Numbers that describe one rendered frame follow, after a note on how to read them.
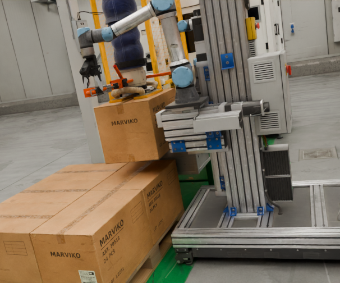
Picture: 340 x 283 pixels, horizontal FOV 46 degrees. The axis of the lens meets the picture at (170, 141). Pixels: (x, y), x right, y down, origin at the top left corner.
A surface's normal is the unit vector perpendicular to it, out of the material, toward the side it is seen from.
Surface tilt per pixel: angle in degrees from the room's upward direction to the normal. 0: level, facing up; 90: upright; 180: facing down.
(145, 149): 89
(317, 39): 90
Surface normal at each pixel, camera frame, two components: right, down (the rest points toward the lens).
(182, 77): -0.03, 0.37
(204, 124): -0.30, 0.27
